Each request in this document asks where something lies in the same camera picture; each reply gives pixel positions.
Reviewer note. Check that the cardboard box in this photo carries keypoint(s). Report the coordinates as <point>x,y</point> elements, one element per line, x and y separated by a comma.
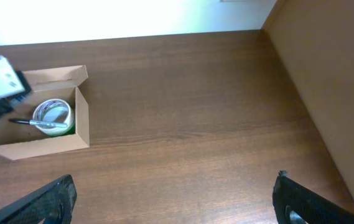
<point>18,141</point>

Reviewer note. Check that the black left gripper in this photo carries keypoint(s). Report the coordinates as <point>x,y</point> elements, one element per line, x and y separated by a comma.
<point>8,104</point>

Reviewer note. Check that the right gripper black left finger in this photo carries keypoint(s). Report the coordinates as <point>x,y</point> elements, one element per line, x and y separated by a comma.
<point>52,203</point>

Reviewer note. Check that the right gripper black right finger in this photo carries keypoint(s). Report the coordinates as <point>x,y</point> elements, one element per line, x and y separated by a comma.
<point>293,203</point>

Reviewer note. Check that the beige masking tape roll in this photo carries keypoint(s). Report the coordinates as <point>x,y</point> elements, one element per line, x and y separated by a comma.
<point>54,110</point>

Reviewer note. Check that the brown wooden side panel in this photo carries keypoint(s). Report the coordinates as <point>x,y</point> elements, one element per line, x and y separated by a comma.
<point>315,41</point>

